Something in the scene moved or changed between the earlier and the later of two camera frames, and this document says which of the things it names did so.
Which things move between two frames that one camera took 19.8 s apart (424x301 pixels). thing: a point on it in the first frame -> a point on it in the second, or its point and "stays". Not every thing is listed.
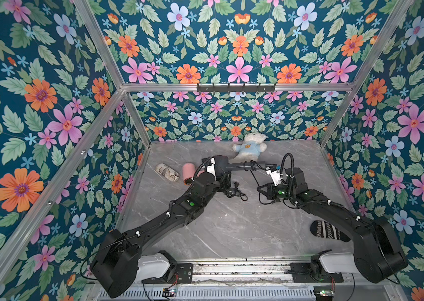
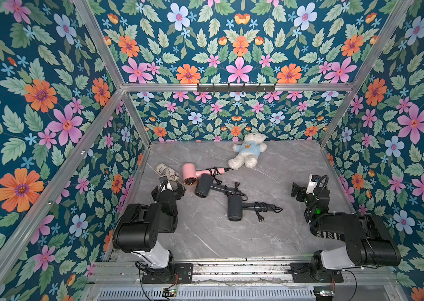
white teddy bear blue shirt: x=249 y=150 stays
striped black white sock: x=322 y=229 stays
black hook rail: x=234 y=89 stays
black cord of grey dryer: x=232 y=192 stays
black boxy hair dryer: x=222 y=166 -> x=236 y=206
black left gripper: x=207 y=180 -> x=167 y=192
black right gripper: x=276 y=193 -> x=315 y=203
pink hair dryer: x=189 y=170 stays
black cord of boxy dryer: x=275 y=202 -> x=263 y=207
